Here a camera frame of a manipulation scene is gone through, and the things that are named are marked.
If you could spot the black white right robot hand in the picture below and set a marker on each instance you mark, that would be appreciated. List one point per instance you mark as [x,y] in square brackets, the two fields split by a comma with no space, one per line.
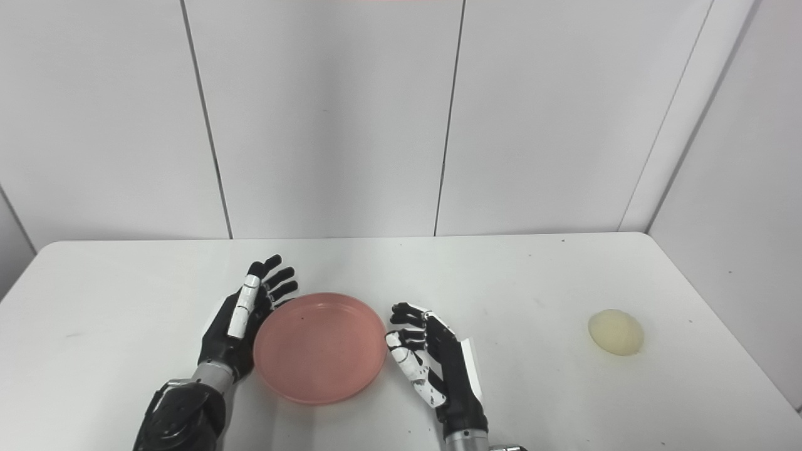
[454,376]

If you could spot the pale yellow steamed bun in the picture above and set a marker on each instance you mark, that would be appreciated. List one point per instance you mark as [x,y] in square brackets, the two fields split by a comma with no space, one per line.
[616,332]

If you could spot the pink round plate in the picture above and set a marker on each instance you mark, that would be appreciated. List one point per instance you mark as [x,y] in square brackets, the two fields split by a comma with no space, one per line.
[319,347]

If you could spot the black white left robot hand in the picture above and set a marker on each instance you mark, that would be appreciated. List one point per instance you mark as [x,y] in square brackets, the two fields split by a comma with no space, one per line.
[229,338]

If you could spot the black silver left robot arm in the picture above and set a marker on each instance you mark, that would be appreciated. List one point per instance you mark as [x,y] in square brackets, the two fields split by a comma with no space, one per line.
[182,413]

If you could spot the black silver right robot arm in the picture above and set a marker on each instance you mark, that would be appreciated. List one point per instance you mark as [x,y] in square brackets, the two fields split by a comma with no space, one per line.
[467,441]

